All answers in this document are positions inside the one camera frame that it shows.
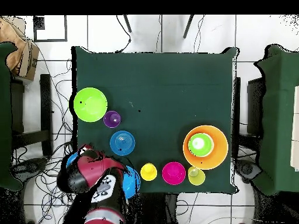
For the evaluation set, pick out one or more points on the purple cup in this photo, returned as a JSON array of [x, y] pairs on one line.
[[112, 119]]

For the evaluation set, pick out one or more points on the black robot pedestal leg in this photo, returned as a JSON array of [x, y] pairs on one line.
[[246, 169], [30, 166]]

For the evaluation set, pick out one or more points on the green cloth side table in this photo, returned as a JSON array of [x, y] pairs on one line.
[[4, 116], [278, 116]]

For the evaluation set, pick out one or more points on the small blue ridged bowl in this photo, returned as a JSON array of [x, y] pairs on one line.
[[122, 143]]

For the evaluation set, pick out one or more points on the translucent yellow-green cup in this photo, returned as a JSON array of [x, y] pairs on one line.
[[199, 179]]

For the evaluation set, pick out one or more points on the large green bowl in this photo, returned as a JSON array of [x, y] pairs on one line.
[[90, 105]]

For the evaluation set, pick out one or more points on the dark green tablecloth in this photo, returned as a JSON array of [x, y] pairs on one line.
[[151, 81]]

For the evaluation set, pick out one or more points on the small red bowl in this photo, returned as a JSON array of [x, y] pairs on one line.
[[174, 173]]

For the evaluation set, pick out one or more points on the large orange bowl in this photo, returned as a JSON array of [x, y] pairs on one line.
[[219, 151]]

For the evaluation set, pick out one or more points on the small green bowl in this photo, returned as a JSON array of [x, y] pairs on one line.
[[201, 144]]

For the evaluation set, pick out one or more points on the black floor stand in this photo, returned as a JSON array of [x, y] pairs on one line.
[[46, 105]]

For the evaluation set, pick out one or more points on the yellow cup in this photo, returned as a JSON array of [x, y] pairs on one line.
[[148, 172]]

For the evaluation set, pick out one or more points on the black tripod leg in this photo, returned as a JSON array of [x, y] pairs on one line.
[[127, 23], [188, 26]]

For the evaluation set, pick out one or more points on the black box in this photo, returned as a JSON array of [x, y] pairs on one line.
[[254, 105]]

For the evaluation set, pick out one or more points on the large blue bowl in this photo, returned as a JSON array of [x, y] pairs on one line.
[[71, 159], [132, 182]]

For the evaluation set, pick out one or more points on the black square floor frame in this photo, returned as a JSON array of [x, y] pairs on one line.
[[38, 23]]

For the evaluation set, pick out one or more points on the cardboard box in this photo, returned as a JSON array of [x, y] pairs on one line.
[[29, 58]]

